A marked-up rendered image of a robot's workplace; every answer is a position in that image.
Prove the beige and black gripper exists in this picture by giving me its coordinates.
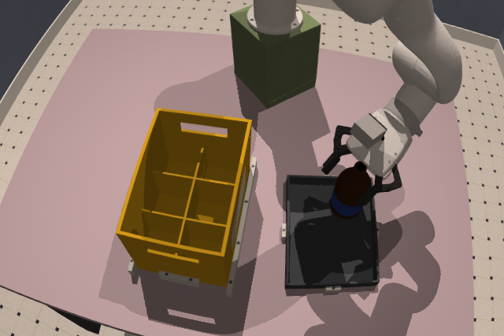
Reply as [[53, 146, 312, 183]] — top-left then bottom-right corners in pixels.
[[321, 109, 413, 207]]

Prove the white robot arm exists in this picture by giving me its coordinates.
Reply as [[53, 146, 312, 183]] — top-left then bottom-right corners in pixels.
[[247, 0, 462, 149]]

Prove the brown glass bottle with blue label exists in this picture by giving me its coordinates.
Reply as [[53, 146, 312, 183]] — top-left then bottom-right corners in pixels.
[[330, 161, 372, 220]]

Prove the orange divided crate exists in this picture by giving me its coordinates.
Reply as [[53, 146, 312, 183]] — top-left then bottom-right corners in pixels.
[[116, 108, 252, 287]]

